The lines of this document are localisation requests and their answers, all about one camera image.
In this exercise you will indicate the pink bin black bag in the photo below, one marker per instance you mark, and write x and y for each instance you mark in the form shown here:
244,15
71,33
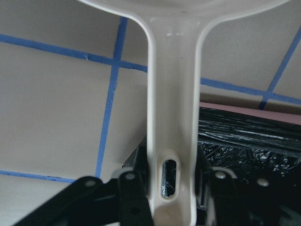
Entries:
247,144

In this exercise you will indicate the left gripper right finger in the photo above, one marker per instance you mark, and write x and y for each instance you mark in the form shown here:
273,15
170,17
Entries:
224,200

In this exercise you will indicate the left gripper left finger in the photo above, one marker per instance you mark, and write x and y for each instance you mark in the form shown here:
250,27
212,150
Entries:
90,202

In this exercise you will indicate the white plastic dustpan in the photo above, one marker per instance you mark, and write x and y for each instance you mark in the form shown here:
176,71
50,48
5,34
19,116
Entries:
176,30

